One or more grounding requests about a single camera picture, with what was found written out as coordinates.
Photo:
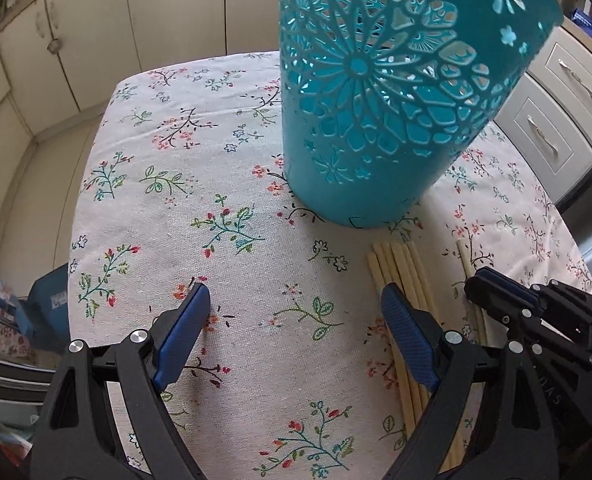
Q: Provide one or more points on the cream kitchen cabinets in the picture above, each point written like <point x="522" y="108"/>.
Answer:
<point x="100" y="30"/>

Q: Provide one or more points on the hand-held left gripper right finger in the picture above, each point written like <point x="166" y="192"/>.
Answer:
<point x="407" y="335"/>

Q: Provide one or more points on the blue box on counter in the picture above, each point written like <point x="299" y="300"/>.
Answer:
<point x="585" y="21"/>

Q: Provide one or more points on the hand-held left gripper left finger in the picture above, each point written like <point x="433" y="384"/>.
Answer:
<point x="183" y="330"/>

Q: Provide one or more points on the floral print tablecloth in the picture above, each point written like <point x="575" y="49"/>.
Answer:
<point x="256" y="270"/>

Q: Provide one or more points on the teal perforated utensil holder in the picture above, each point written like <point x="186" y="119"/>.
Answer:
<point x="376" y="110"/>

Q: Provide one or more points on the grey metal chair frame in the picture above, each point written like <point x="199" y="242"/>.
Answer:
<point x="5" y="380"/>

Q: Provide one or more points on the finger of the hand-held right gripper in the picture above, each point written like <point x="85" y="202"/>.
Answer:
<point x="491" y="305"/>
<point x="511" y="285"/>

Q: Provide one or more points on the bundle of wooden sticks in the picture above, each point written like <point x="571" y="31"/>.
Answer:
<point x="383" y="270"/>

